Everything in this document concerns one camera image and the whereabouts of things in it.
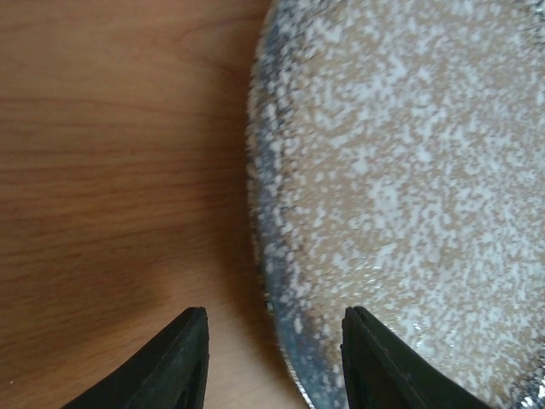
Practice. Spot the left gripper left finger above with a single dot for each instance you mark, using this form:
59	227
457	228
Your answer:
170	371

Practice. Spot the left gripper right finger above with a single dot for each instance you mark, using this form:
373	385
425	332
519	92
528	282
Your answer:
381	371

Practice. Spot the large grey rimmed plate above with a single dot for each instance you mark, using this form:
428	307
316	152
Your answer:
396	162

